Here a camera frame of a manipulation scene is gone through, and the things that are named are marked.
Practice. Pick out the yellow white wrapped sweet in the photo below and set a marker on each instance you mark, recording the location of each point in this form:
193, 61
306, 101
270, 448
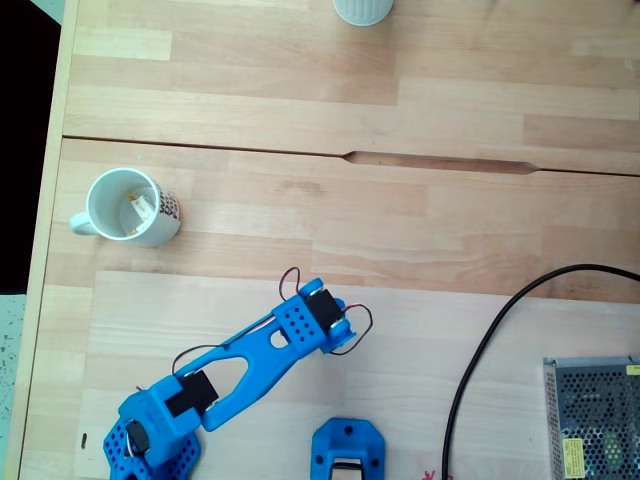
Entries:
142, 207
137, 230

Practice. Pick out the white mug with black text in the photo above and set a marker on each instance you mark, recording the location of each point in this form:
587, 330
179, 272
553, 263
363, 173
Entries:
112, 207

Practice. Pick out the wooden base board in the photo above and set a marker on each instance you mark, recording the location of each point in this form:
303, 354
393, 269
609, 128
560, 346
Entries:
400, 350

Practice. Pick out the white ribbed cup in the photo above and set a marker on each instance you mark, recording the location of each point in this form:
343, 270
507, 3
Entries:
362, 10

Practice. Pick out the metal mesh power supply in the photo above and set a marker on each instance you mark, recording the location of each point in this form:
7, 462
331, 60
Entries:
595, 420

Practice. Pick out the blue post base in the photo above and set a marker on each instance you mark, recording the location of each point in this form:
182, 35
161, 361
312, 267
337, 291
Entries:
347, 440

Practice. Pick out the wooden post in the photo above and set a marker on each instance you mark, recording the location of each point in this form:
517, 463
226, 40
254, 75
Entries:
348, 475

